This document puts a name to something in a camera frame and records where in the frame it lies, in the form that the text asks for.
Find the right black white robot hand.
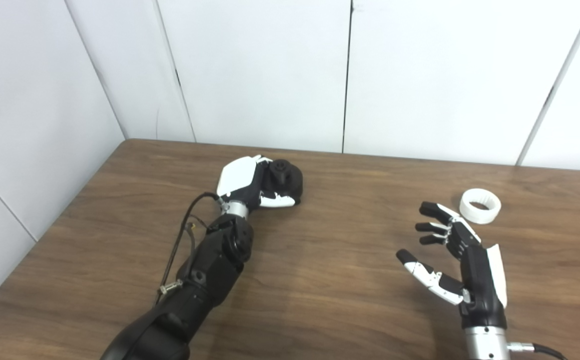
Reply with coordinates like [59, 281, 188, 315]
[396, 201, 508, 331]

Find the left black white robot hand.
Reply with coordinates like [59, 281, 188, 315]
[216, 155, 300, 211]

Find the round black plastic part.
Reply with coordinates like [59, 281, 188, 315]
[261, 159, 304, 205]

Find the white toothed plastic ring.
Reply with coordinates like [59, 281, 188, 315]
[459, 188, 502, 224]

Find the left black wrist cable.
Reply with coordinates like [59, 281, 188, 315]
[155, 192, 225, 306]

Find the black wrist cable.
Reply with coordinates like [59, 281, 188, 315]
[155, 192, 225, 306]
[507, 341, 570, 360]

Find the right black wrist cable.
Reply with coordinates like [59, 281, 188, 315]
[507, 341, 570, 360]

